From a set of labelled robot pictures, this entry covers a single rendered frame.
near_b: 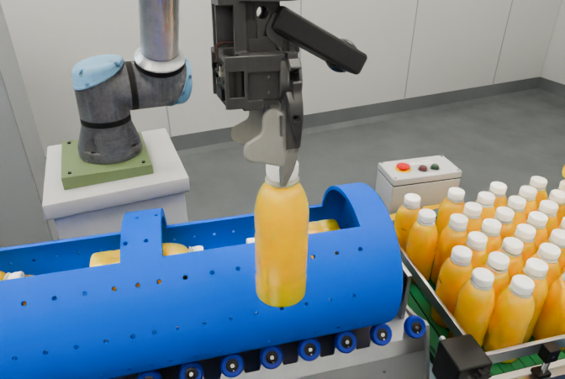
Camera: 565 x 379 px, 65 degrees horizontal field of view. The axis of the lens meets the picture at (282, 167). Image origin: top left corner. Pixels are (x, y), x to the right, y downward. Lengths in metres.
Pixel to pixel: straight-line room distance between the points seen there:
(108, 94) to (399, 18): 3.51
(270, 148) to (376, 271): 0.39
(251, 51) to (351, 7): 3.57
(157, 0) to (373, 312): 0.73
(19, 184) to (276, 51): 2.06
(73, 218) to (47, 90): 2.50
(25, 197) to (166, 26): 1.60
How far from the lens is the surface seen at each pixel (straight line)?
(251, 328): 0.79
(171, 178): 1.10
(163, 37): 1.04
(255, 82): 0.46
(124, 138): 1.14
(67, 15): 3.44
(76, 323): 0.77
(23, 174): 2.40
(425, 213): 1.10
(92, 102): 1.10
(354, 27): 4.08
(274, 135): 0.48
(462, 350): 0.94
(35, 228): 2.55
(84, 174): 1.12
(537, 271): 1.02
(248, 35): 0.47
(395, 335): 1.02
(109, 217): 1.13
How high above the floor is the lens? 1.69
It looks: 29 degrees down
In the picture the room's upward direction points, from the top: straight up
